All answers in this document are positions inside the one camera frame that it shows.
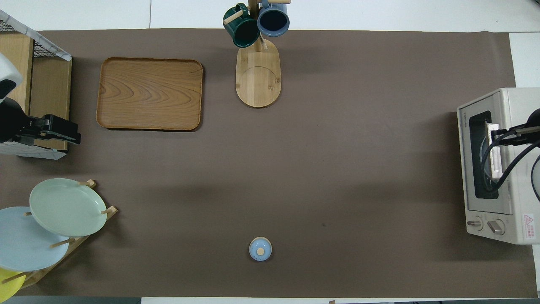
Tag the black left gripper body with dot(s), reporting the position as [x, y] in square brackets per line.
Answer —
[61, 128]

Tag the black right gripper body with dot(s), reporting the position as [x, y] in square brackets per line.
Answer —
[512, 135]

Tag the glass oven door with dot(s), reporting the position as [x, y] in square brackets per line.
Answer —
[464, 169]

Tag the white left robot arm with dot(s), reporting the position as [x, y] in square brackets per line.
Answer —
[8, 120]

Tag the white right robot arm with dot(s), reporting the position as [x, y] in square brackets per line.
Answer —
[534, 117]

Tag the cream toaster oven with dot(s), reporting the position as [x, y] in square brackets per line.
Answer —
[523, 177]

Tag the silver oven knob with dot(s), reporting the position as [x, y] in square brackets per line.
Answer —
[496, 226]
[475, 223]

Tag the wooden two-tier shelf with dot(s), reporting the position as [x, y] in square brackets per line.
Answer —
[50, 84]

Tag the pale green plate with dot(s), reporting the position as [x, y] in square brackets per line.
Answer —
[67, 207]

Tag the wooden serving tray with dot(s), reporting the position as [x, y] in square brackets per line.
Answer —
[149, 93]

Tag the wooden plate rack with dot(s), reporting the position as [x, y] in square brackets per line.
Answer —
[112, 210]

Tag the light blue plate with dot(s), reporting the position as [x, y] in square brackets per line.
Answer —
[25, 245]

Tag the yellow plate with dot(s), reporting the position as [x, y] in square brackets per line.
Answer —
[8, 287]

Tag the brown table mat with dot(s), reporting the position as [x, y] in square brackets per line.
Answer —
[337, 169]

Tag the wooden mug tree stand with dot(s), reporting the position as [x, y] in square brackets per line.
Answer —
[257, 82]

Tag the dark green mug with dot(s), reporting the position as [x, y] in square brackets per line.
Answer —
[246, 34]

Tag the blue mug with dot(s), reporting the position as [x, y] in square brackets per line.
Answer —
[273, 22]

